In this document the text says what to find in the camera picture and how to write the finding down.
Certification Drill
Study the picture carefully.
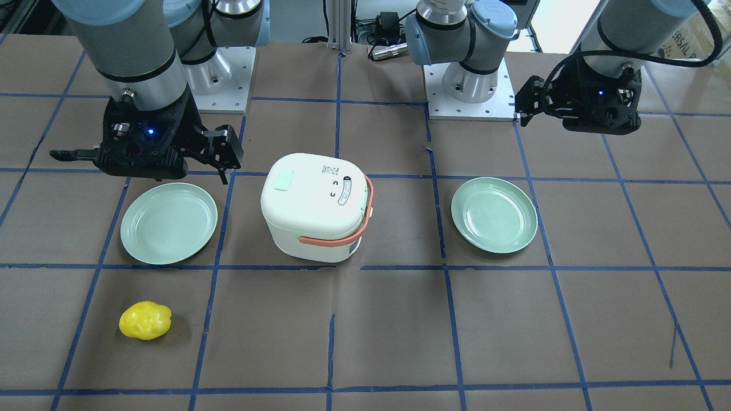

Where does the black power adapter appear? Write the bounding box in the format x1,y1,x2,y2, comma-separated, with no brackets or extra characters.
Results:
375,11,400,37

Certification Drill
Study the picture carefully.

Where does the pale green plate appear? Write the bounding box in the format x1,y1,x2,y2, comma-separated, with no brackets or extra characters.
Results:
120,183,219,265
450,177,538,254

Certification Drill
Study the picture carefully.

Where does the white rice cooker orange handle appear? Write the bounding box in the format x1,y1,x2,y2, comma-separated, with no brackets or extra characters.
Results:
260,153,374,263

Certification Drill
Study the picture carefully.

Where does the white base plate image left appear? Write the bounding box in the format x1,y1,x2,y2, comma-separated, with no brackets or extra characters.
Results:
183,47,258,115

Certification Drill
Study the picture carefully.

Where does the white base plate image right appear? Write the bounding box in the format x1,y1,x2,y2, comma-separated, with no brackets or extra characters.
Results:
422,60,515,122

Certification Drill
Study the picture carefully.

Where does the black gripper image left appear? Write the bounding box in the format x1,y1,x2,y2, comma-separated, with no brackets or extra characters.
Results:
49,91,244,185

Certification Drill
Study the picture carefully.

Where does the white base plate image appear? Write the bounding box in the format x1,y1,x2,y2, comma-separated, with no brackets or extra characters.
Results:
183,47,258,115
422,60,515,122

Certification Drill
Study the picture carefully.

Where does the aluminium frame post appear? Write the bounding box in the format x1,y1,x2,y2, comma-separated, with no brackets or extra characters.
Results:
326,0,354,55

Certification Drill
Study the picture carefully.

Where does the black corrugated cable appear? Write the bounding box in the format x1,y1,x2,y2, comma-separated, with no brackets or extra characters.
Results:
544,0,724,95

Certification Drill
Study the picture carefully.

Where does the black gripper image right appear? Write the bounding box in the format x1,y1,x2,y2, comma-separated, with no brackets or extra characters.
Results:
514,58,642,135

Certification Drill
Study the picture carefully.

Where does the yellow toy potato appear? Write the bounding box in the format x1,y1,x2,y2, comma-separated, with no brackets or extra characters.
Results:
118,301,172,341

